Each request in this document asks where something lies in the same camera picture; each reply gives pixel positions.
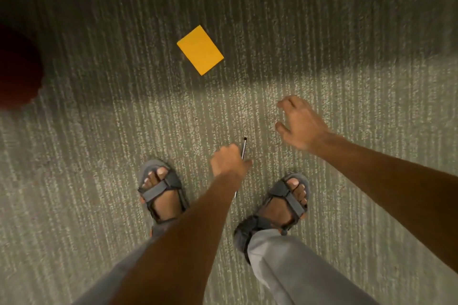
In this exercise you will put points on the person's left thumb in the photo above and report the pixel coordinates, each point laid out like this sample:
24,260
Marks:
247,165

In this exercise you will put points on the person's left forearm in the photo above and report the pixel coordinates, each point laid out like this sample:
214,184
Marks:
193,237

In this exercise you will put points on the person's right hand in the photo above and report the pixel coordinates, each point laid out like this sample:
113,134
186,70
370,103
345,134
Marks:
304,128

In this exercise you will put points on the dark red round object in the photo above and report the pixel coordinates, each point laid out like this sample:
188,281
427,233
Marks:
18,65

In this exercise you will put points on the person's right forearm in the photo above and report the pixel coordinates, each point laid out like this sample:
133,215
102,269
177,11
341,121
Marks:
393,190

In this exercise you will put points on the light grey trousers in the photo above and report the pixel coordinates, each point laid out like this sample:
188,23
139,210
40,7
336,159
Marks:
304,272

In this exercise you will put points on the thin white stick black tip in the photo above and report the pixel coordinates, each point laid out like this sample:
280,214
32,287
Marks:
244,147

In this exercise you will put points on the person's left hand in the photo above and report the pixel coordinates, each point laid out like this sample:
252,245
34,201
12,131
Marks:
227,163

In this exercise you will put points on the yellow card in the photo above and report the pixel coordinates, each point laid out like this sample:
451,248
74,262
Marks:
200,50

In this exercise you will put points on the person's right thumb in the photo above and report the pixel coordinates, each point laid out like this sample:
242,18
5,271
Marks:
281,127

